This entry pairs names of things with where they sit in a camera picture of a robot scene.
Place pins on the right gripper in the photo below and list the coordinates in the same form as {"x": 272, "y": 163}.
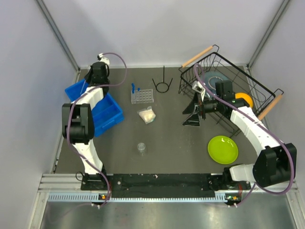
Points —
{"x": 193, "y": 119}

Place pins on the bag of white powder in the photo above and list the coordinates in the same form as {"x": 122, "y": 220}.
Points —
{"x": 147, "y": 115}

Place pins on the clear glass rod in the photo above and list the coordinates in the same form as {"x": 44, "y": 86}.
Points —
{"x": 83, "y": 87}

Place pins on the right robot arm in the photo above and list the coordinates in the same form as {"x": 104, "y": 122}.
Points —
{"x": 275, "y": 161}

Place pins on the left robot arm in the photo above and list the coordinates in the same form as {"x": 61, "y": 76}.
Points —
{"x": 78, "y": 125}

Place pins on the blue ceramic plate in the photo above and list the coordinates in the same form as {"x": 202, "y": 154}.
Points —
{"x": 211, "y": 78}

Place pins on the green plate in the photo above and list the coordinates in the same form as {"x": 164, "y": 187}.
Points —
{"x": 223, "y": 150}

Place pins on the clear test tube rack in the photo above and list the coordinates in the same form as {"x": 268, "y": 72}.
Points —
{"x": 142, "y": 96}

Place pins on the orange bowl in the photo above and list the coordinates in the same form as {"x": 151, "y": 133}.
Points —
{"x": 246, "y": 97}

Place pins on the clear glass flask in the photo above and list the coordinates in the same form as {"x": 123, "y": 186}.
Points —
{"x": 142, "y": 149}

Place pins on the blue plastic bin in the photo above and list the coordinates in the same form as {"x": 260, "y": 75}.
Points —
{"x": 106, "y": 114}

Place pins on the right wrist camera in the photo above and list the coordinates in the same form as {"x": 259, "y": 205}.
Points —
{"x": 198, "y": 87}

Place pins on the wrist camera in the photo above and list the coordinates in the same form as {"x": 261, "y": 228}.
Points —
{"x": 198, "y": 87}
{"x": 102, "y": 58}

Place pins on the black wire dish rack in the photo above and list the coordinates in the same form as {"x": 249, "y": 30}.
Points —
{"x": 210, "y": 60}

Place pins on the black wire ring stand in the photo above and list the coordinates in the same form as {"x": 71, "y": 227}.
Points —
{"x": 162, "y": 86}

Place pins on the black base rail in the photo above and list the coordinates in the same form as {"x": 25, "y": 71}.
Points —
{"x": 154, "y": 185}

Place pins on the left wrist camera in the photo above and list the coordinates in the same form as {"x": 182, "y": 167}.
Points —
{"x": 102, "y": 58}

